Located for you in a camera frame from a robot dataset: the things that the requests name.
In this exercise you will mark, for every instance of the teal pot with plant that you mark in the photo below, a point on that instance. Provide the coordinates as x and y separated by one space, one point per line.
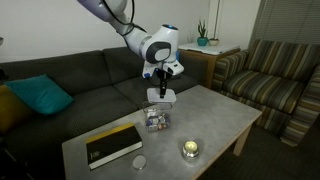
202 40

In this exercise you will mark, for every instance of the small white plant pot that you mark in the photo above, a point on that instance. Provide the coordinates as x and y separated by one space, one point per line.
213 42

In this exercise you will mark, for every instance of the clear plastic container with candy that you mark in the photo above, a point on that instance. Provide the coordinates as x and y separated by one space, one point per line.
157 116

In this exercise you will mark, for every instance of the grey concrete coffee table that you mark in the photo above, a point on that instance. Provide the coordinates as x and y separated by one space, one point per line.
215 122

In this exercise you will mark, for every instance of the round glass candle lid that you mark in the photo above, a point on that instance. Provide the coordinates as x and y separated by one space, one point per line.
139 162

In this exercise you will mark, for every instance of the window blinds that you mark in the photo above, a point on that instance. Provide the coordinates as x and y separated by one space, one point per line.
295 21

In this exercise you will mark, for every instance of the blue square cushion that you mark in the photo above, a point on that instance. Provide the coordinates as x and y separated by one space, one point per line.
177 57

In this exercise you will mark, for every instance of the wooden side table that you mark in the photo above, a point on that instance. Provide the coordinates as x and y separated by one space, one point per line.
201 66

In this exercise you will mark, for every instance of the white container lid with button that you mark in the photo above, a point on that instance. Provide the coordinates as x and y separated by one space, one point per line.
153 96

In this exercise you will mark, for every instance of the striped armchair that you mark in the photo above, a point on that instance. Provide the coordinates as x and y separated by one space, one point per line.
281 79

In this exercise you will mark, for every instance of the mustard yellow cushion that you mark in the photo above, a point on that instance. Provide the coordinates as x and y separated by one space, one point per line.
12 110

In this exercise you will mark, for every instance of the teal cushion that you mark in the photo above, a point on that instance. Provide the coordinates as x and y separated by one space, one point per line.
41 94

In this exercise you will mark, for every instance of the black and yellow book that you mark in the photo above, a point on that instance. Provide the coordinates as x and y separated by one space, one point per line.
109 145

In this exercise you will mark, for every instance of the candle in silver glass jar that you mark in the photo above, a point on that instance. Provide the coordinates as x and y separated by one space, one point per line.
190 151

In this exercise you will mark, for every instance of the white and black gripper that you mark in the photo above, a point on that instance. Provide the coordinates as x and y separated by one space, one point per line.
173 68

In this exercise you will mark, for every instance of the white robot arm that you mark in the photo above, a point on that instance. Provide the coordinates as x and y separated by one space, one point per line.
158 50

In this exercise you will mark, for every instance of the dark grey fabric sofa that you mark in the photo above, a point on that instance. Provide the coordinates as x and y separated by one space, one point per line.
105 85

